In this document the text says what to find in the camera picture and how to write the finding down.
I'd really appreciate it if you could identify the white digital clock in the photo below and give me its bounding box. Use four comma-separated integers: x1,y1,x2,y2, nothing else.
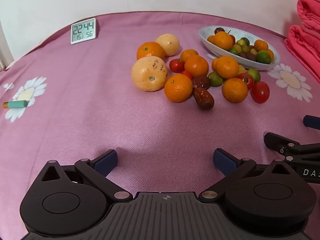
71,17,97,45

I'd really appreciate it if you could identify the large blemished yellow pear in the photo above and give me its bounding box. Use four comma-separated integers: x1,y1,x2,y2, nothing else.
131,56,168,92

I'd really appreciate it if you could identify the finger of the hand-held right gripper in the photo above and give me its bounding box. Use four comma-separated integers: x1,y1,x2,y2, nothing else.
303,115,320,130
264,132,320,162

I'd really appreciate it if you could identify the small pale yellow pear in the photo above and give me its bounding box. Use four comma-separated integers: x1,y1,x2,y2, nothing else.
156,33,180,57

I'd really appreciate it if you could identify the teal tube with gold cap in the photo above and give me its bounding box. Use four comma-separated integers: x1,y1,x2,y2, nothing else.
2,100,28,109

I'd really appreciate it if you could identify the white oval bowl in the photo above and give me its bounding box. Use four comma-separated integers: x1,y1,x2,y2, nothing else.
199,26,281,70

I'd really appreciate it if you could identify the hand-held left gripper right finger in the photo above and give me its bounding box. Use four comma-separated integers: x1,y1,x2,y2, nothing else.
199,148,304,203

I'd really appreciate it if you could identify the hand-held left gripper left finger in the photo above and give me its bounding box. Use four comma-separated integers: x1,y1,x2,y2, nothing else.
34,149,133,203

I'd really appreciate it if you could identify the folded coral pink towel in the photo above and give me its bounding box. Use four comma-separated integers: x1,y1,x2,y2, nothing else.
296,0,320,32
285,25,320,90

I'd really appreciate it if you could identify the pink floral cloth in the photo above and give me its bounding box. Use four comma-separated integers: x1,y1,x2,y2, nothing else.
0,11,320,240

